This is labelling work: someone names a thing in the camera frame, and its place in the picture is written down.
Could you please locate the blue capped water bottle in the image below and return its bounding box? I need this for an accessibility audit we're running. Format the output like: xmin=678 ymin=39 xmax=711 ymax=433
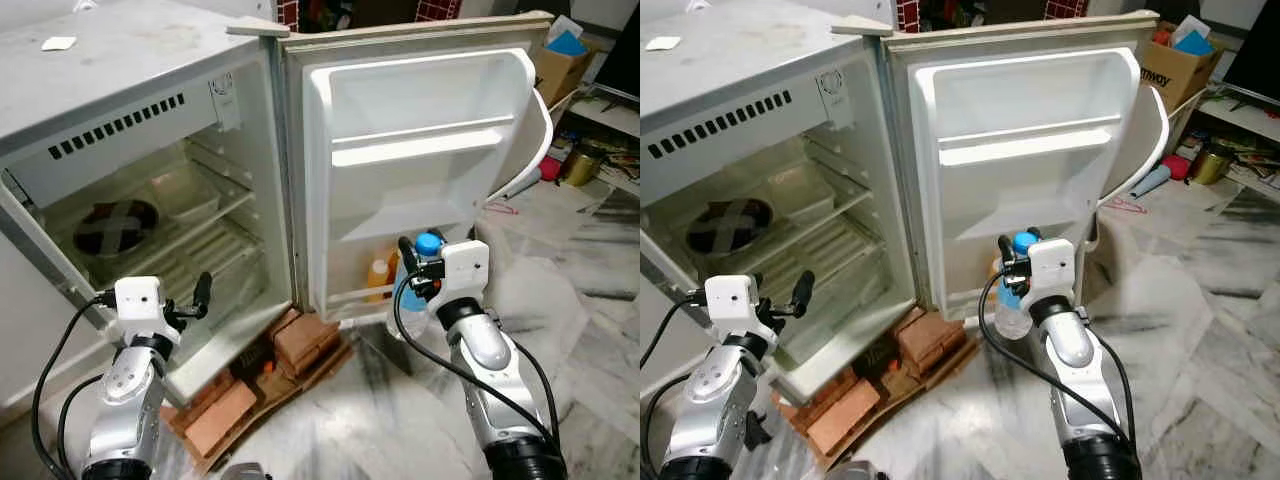
xmin=993 ymin=230 xmax=1041 ymax=341
xmin=388 ymin=232 xmax=446 ymax=338

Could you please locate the white fridge door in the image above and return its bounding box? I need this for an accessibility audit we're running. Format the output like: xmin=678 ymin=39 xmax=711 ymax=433
xmin=226 ymin=10 xmax=557 ymax=326
xmin=832 ymin=10 xmax=1161 ymax=323

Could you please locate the glass fridge shelf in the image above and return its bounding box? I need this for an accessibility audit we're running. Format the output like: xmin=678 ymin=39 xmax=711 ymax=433
xmin=660 ymin=185 xmax=871 ymax=281
xmin=50 ymin=185 xmax=256 ymax=286

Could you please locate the black item under fridge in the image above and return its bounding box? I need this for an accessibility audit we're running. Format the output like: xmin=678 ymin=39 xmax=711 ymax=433
xmin=855 ymin=345 xmax=901 ymax=386
xmin=232 ymin=345 xmax=276 ymax=388

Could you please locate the white small fridge cabinet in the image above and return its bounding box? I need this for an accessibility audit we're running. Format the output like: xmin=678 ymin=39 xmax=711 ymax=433
xmin=0 ymin=0 xmax=301 ymax=406
xmin=640 ymin=0 xmax=916 ymax=406

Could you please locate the white ribbed crisper cover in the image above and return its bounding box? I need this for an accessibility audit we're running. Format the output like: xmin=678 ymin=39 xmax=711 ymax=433
xmin=150 ymin=222 xmax=263 ymax=301
xmin=775 ymin=220 xmax=881 ymax=301

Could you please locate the clear plastic container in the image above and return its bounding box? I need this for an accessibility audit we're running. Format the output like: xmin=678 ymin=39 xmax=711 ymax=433
xmin=765 ymin=163 xmax=836 ymax=223
xmin=150 ymin=165 xmax=223 ymax=223

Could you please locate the red clay brick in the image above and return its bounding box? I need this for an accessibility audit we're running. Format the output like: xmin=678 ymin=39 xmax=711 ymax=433
xmin=895 ymin=310 xmax=969 ymax=369
xmin=185 ymin=380 xmax=259 ymax=458
xmin=805 ymin=380 xmax=883 ymax=458
xmin=272 ymin=312 xmax=343 ymax=371

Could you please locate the brown cardboard sheet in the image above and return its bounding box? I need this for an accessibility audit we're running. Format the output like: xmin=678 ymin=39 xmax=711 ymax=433
xmin=775 ymin=335 xmax=981 ymax=471
xmin=160 ymin=330 xmax=353 ymax=473

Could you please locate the brass pot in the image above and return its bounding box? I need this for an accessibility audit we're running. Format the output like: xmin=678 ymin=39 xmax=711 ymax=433
xmin=560 ymin=140 xmax=607 ymax=188
xmin=1190 ymin=140 xmax=1237 ymax=186

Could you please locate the brown Amway cardboard box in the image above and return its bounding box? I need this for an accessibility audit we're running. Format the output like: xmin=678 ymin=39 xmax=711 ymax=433
xmin=1140 ymin=22 xmax=1226 ymax=113
xmin=533 ymin=40 xmax=598 ymax=108

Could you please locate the white low shelf unit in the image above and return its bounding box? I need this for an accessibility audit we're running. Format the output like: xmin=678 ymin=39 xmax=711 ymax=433
xmin=570 ymin=88 xmax=641 ymax=196
xmin=1195 ymin=88 xmax=1280 ymax=201

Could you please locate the black television screen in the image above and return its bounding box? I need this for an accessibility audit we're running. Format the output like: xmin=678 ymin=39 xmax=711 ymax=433
xmin=598 ymin=8 xmax=641 ymax=101
xmin=1225 ymin=0 xmax=1280 ymax=101

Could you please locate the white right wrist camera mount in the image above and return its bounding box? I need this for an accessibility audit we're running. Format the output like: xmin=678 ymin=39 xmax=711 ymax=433
xmin=440 ymin=240 xmax=491 ymax=303
xmin=1028 ymin=238 xmax=1077 ymax=301

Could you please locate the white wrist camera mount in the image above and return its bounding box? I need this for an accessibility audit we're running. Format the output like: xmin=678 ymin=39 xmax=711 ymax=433
xmin=704 ymin=275 xmax=776 ymax=346
xmin=440 ymin=240 xmax=491 ymax=303
xmin=1028 ymin=238 xmax=1077 ymax=301
xmin=113 ymin=277 xmax=183 ymax=346

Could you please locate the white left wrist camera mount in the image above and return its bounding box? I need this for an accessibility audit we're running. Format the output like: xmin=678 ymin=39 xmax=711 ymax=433
xmin=113 ymin=277 xmax=183 ymax=346
xmin=704 ymin=275 xmax=776 ymax=346

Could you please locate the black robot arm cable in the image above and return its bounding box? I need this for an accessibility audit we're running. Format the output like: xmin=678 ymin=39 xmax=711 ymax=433
xmin=1095 ymin=335 xmax=1139 ymax=441
xmin=57 ymin=373 xmax=109 ymax=479
xmin=30 ymin=290 xmax=119 ymax=480
xmin=640 ymin=293 xmax=707 ymax=373
xmin=978 ymin=268 xmax=1131 ymax=451
xmin=510 ymin=338 xmax=563 ymax=446
xmin=645 ymin=400 xmax=683 ymax=480
xmin=392 ymin=272 xmax=556 ymax=451

